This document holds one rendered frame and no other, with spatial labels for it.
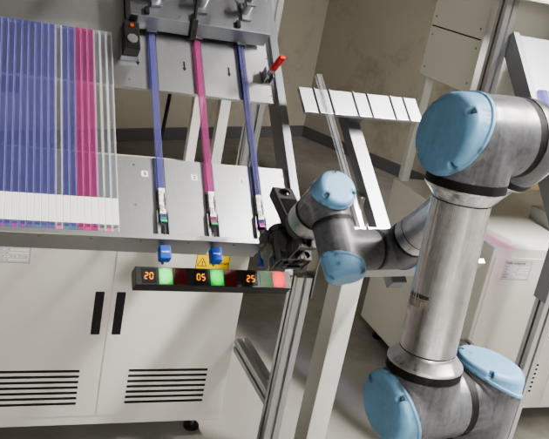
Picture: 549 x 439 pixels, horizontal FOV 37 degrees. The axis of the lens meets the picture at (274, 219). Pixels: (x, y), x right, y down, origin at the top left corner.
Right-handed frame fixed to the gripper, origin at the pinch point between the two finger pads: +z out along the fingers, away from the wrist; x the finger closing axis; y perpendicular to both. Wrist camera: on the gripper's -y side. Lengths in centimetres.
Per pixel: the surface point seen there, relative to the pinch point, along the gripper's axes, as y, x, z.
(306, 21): -299, 165, 263
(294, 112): -255, 171, 313
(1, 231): -2, -54, 0
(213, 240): -2.5, -11.9, -0.1
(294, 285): 3.1, 10.0, 9.7
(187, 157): -64, 7, 70
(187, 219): -8.1, -16.4, 2.1
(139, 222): -6.9, -26.7, 2.1
